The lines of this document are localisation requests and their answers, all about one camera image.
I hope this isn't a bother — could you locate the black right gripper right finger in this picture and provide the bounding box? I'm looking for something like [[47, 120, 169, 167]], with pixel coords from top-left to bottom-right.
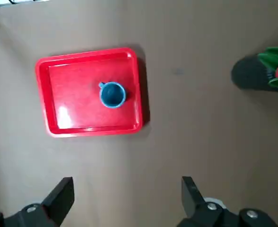
[[176, 176, 278, 227]]

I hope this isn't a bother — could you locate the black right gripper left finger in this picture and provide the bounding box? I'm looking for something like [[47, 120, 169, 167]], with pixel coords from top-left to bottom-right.
[[0, 177, 75, 227]]

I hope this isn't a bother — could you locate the blue cup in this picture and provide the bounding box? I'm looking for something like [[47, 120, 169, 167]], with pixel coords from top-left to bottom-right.
[[98, 81, 127, 110]]

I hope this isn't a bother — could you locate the red plastic tray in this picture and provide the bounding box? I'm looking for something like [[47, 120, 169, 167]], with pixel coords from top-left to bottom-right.
[[35, 47, 144, 139]]

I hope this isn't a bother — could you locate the black ribbed vase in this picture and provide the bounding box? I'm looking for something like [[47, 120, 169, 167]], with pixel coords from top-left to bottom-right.
[[231, 54, 278, 94]]

